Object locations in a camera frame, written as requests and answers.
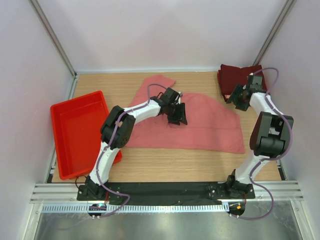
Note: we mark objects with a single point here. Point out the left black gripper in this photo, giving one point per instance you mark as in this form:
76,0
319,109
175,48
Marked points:
175,120

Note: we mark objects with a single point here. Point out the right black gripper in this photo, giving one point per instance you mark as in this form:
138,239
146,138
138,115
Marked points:
233,98

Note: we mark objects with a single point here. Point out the pink t shirt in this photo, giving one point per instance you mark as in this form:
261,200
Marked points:
210,126

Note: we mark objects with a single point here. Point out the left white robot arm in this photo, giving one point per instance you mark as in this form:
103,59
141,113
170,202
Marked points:
118,127

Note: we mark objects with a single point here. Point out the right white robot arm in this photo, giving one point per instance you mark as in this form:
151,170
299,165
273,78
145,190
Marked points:
270,139

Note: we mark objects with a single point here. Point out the dark red folded shirt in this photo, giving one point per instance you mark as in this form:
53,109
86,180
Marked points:
229,77

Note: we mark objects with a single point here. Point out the pink folded shirt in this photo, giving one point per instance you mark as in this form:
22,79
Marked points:
227,96

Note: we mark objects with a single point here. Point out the red plastic tray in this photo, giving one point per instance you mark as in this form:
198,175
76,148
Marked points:
76,125

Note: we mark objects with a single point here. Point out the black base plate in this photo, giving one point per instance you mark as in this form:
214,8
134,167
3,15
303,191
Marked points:
167,193

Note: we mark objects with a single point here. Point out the right aluminium frame post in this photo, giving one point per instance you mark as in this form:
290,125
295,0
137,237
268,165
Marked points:
275,29

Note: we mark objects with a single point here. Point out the aluminium frame post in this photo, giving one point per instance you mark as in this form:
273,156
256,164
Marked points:
52,35
275,29

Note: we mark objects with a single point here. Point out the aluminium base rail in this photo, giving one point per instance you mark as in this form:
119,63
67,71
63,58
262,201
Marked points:
285,190

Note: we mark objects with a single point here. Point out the slotted cable duct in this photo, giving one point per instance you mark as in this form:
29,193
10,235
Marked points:
91,208

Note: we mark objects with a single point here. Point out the left aluminium frame post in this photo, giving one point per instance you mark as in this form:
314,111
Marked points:
52,35

